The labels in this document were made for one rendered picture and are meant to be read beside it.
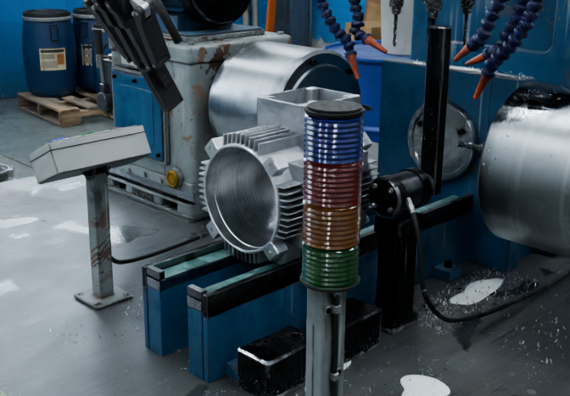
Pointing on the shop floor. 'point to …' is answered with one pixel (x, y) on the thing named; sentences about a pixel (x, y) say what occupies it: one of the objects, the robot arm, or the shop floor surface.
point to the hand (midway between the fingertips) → (161, 85)
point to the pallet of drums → (61, 65)
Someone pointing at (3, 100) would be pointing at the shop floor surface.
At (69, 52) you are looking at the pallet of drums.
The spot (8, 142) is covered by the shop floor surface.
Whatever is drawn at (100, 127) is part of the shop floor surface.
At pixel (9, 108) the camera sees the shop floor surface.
